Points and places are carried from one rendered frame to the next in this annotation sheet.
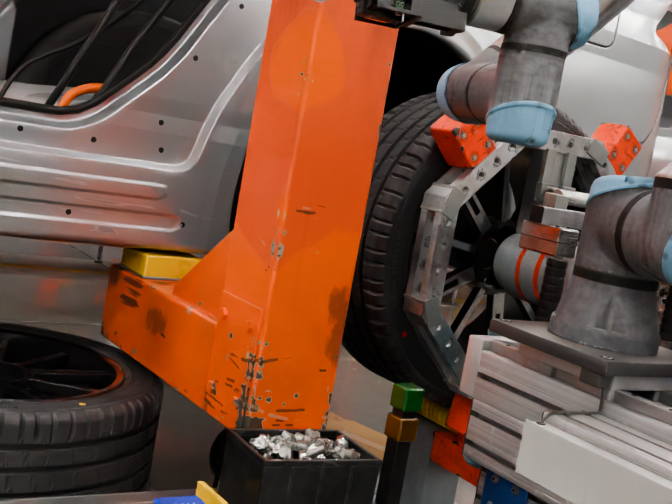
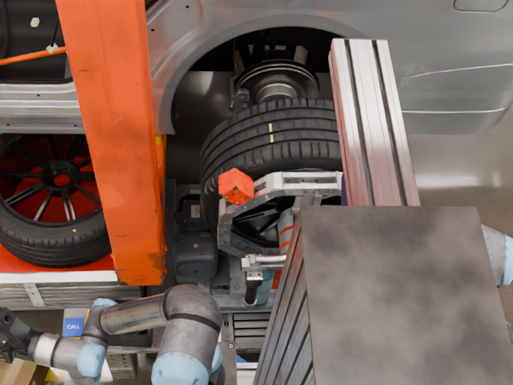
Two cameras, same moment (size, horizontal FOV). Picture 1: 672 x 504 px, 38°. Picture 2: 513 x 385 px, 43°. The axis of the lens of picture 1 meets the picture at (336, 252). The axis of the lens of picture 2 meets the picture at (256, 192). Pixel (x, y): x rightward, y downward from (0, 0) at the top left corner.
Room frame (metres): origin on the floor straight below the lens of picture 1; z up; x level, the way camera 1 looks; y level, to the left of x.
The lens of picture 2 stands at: (0.88, -0.70, 2.78)
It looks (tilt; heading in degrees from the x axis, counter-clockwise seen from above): 57 degrees down; 24
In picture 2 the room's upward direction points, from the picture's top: 9 degrees clockwise
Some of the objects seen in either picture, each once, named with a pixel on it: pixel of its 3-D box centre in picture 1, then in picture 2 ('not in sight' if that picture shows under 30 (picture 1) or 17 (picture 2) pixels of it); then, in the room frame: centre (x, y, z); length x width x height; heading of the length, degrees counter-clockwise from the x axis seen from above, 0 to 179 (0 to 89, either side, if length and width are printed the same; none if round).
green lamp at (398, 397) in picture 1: (407, 397); not in sight; (1.57, -0.16, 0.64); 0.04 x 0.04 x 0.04; 35
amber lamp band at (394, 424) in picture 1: (401, 426); not in sight; (1.57, -0.16, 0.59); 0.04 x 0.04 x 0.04; 35
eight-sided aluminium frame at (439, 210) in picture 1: (526, 265); (298, 224); (1.97, -0.38, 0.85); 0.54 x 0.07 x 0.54; 125
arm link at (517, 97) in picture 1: (517, 96); (86, 363); (1.17, -0.18, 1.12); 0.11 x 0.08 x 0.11; 19
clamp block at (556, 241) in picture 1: (548, 238); (253, 270); (1.71, -0.36, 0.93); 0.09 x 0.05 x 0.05; 35
